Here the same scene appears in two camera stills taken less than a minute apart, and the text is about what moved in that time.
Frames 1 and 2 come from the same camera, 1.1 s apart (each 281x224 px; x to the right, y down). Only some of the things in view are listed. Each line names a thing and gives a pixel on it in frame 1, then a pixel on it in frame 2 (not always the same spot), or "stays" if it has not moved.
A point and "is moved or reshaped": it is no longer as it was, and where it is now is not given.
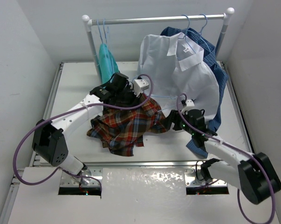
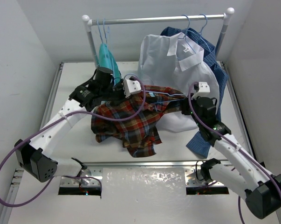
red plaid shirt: [119, 130] is moved or reshaped
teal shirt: [108, 65] stays
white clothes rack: [86, 20] stays
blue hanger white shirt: [185, 38] stays
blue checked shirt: [211, 60] stays
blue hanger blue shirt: [200, 33] stays
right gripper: [174, 117] → [186, 104]
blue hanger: [168, 96] → [166, 93]
